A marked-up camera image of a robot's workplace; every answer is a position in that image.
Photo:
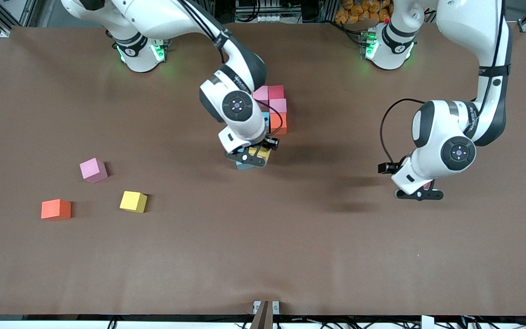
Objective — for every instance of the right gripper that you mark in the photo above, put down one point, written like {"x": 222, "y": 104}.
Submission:
{"x": 270, "y": 142}

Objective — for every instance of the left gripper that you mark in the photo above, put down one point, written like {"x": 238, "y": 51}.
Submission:
{"x": 386, "y": 168}

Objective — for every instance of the cyan foam block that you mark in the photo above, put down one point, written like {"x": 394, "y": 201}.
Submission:
{"x": 266, "y": 119}
{"x": 244, "y": 166}

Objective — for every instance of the red foam block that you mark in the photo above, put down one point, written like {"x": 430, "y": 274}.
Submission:
{"x": 276, "y": 91}
{"x": 426, "y": 185}

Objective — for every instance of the yellow foam block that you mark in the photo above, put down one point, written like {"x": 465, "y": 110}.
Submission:
{"x": 265, "y": 154}
{"x": 132, "y": 201}

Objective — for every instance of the orange foam block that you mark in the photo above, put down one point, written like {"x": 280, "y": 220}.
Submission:
{"x": 281, "y": 122}
{"x": 55, "y": 209}

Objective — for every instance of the pink foam block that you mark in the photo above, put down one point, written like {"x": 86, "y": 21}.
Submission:
{"x": 279, "y": 106}
{"x": 92, "y": 169}
{"x": 261, "y": 92}

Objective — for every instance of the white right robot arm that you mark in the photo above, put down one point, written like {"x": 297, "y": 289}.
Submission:
{"x": 162, "y": 18}

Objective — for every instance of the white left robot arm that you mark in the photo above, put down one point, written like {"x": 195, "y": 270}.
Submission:
{"x": 473, "y": 23}

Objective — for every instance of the small white power strip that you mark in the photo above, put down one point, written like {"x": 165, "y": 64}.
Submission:
{"x": 268, "y": 18}

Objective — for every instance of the black equipment rack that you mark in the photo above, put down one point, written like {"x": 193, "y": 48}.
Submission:
{"x": 263, "y": 5}

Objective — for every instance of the bag of orange fruit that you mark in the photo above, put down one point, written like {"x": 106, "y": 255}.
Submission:
{"x": 359, "y": 11}

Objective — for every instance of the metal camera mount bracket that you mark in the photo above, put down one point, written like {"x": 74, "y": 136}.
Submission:
{"x": 266, "y": 315}

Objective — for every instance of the white table edge rail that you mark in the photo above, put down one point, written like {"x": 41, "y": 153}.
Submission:
{"x": 62, "y": 325}

